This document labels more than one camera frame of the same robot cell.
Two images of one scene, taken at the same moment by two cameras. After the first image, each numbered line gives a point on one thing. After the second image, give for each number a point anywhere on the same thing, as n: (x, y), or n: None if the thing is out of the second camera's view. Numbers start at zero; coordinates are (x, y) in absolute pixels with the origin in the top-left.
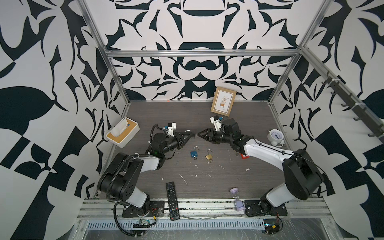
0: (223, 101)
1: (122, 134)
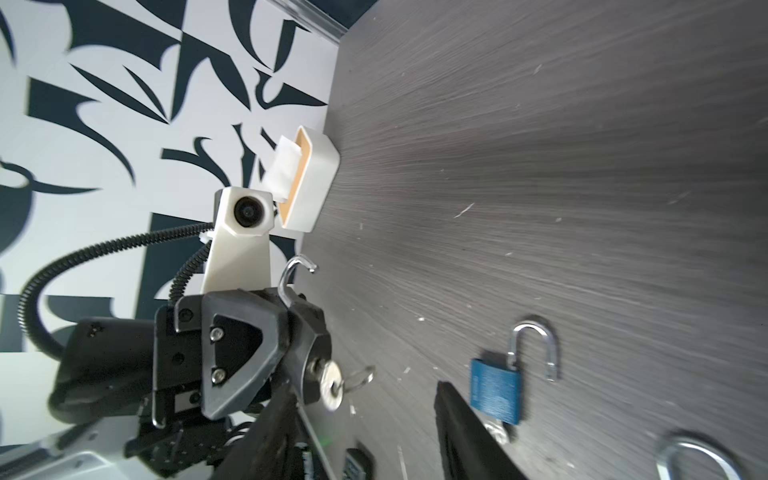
0: None
1: (301, 175)
